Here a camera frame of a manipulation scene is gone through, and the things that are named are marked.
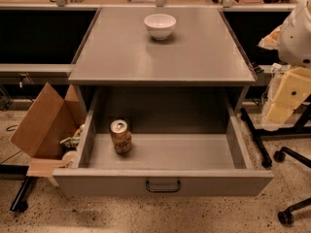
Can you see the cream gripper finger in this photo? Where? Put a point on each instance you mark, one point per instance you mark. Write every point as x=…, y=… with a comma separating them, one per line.
x=285, y=94

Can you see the orange soda can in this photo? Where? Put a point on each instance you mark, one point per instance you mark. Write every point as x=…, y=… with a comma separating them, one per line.
x=121, y=136

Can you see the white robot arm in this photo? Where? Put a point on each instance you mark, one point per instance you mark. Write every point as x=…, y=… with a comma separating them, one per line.
x=294, y=44

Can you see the open grey top drawer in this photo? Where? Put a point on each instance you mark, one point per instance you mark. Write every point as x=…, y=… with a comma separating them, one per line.
x=207, y=154

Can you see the black stand leg right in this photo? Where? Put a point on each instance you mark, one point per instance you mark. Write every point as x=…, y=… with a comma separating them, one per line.
x=266, y=159

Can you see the black stand leg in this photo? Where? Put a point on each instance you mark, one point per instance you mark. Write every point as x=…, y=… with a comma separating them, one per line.
x=19, y=204
x=266, y=159

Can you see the white ceramic bowl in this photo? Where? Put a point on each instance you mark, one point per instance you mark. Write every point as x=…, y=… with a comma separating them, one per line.
x=160, y=26

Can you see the crumpled trash in box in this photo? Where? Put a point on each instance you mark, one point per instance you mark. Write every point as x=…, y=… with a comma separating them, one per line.
x=73, y=141

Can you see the brown cardboard box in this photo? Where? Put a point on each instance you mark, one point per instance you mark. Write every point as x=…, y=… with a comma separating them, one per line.
x=49, y=120

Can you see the black stand leg left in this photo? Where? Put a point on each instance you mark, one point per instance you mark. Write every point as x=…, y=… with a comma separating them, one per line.
x=19, y=204

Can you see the black drawer handle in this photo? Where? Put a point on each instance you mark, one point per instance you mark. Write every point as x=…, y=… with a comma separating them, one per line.
x=163, y=187

